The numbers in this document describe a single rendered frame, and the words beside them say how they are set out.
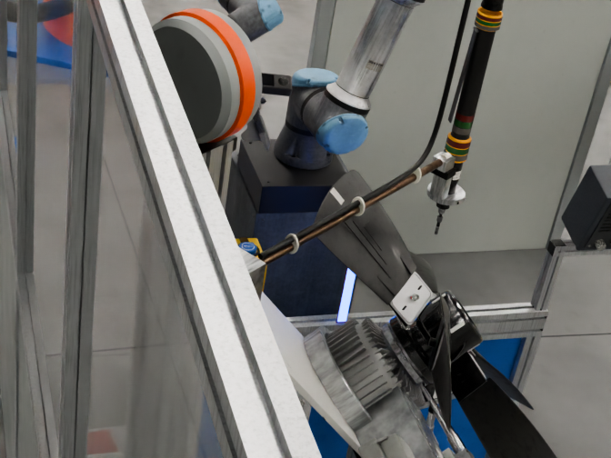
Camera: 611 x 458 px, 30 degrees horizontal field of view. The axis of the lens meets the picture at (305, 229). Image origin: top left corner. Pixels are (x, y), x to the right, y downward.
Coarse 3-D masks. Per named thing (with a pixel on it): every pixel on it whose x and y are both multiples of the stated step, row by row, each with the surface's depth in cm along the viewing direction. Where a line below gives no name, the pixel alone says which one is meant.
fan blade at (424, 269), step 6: (414, 258) 243; (420, 258) 247; (420, 264) 241; (426, 264) 243; (420, 270) 237; (426, 270) 239; (432, 270) 241; (420, 276) 233; (426, 276) 235; (432, 276) 236; (426, 282) 231; (432, 282) 232; (432, 288) 229
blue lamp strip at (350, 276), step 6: (348, 270) 260; (348, 276) 261; (354, 276) 262; (348, 282) 262; (348, 288) 263; (348, 294) 265; (342, 300) 265; (348, 300) 266; (342, 306) 266; (348, 306) 267; (342, 312) 267; (342, 318) 268
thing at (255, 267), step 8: (240, 248) 165; (248, 256) 163; (248, 264) 162; (256, 264) 162; (264, 264) 162; (248, 272) 160; (256, 272) 162; (264, 272) 163; (256, 280) 163; (256, 288) 164
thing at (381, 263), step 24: (360, 192) 213; (360, 216) 210; (384, 216) 215; (336, 240) 204; (360, 240) 208; (384, 240) 212; (360, 264) 207; (384, 264) 210; (408, 264) 214; (384, 288) 210
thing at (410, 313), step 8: (408, 280) 214; (416, 280) 215; (408, 288) 214; (416, 288) 215; (424, 288) 216; (400, 296) 212; (408, 296) 213; (424, 296) 215; (392, 304) 211; (400, 304) 212; (408, 304) 213; (416, 304) 214; (424, 304) 215; (400, 312) 211; (408, 312) 213; (416, 312) 214; (408, 320) 212
